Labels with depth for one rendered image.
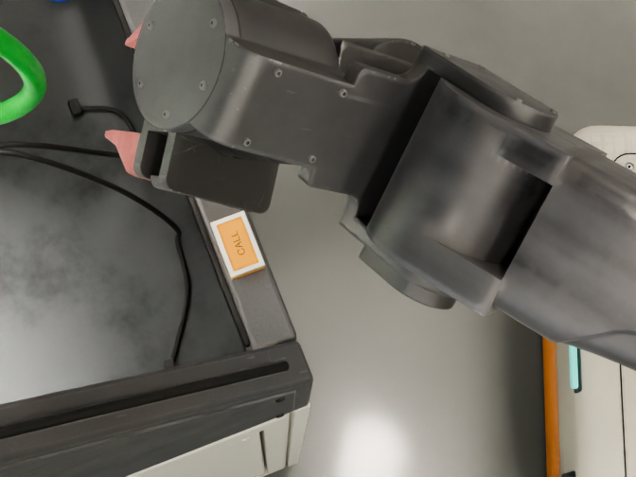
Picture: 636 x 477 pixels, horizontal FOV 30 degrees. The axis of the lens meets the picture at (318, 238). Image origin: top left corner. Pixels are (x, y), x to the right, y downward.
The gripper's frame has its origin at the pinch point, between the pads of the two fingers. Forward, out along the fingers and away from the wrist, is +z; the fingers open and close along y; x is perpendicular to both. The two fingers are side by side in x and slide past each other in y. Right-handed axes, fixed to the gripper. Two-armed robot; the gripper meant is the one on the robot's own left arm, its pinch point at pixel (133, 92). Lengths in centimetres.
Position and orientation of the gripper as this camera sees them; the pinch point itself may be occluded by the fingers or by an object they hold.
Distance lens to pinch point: 64.6
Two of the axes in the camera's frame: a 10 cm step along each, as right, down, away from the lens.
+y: -2.1, 9.8, -0.3
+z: -6.7, -1.2, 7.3
